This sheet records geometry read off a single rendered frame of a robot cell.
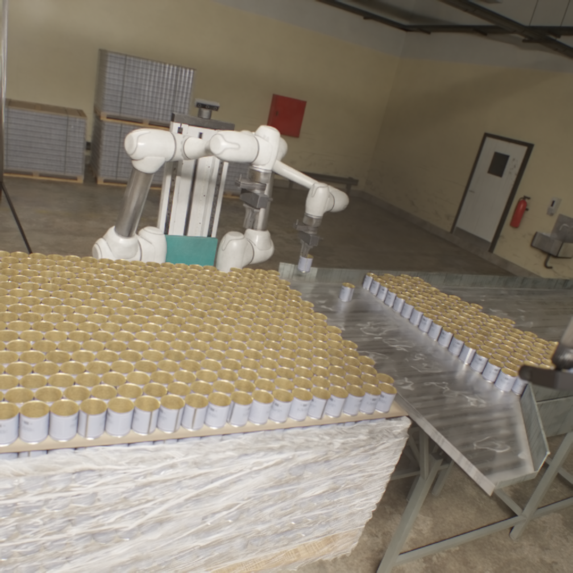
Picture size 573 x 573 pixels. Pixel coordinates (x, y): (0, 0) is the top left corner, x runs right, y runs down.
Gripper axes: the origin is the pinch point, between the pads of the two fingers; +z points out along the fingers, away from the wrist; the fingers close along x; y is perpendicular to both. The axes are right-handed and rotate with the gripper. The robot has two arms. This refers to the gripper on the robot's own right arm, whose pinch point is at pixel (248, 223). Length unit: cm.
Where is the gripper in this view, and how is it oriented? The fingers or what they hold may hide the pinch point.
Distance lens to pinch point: 202.7
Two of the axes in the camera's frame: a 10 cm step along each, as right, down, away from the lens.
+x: -5.7, -4.3, 7.0
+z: -2.3, 9.0, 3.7
